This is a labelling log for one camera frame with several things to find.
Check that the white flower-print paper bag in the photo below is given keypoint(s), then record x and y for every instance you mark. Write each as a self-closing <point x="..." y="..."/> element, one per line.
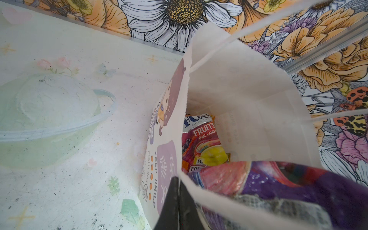
<point x="288" y="88"/>

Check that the orange Fox's fruits bag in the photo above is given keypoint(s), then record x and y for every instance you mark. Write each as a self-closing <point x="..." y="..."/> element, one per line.
<point x="187" y="167"/>
<point x="200" y="142"/>

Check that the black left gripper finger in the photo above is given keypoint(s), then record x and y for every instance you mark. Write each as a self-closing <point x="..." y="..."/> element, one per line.
<point x="179" y="211"/>

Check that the purple candy bag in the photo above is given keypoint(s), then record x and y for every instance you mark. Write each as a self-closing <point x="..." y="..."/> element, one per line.
<point x="328" y="199"/>

